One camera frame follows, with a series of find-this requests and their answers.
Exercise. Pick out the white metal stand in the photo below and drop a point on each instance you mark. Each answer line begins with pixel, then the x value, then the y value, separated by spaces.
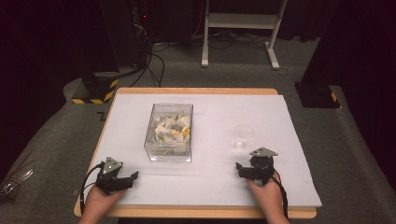
pixel 243 21

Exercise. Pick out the clear glass cup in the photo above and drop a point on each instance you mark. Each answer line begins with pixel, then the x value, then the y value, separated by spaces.
pixel 243 133

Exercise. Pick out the person's right hand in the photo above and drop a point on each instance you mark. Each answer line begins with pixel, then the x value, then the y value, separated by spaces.
pixel 268 196

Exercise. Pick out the clear plastic box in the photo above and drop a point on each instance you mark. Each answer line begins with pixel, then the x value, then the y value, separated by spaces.
pixel 169 155

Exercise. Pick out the person's left hand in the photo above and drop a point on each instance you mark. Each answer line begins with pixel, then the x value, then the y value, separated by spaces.
pixel 98 200

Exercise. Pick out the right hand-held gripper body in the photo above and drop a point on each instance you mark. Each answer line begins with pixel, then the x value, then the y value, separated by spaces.
pixel 263 169

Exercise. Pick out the black equipment rack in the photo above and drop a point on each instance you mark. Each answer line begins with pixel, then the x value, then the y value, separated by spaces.
pixel 137 31

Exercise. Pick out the white table mat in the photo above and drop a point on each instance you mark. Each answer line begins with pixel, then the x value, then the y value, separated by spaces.
pixel 211 180

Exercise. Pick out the black yellow striped base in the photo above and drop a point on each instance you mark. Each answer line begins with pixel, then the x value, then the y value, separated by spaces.
pixel 101 93

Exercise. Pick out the metal tripod legs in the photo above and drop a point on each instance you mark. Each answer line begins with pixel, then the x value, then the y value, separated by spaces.
pixel 14 182

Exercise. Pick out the black pillar with base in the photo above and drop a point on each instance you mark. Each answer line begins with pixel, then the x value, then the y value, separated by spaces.
pixel 323 62

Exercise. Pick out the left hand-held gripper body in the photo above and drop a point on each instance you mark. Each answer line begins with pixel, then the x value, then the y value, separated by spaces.
pixel 107 182

